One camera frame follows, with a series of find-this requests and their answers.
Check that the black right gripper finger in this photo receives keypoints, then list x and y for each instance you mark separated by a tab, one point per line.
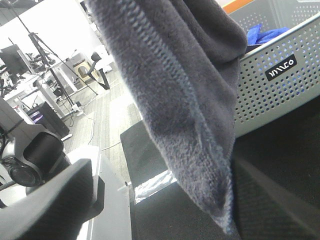
57	209

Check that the black computer monitor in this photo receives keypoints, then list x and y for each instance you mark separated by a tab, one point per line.
14	62

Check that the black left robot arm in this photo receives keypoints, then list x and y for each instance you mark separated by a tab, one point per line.
30	154

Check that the blue cloth in basket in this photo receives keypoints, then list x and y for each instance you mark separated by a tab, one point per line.
256	37

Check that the white office desk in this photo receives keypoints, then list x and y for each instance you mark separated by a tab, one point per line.
38	88

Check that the black computer tower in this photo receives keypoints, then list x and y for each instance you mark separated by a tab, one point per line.
44	115

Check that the grey microfibre towel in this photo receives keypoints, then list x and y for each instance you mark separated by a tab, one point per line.
180	61

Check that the clear tape strip left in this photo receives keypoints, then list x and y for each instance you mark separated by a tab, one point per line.
153	185

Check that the grey perforated laundry basket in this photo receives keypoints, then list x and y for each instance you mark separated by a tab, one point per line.
284	73

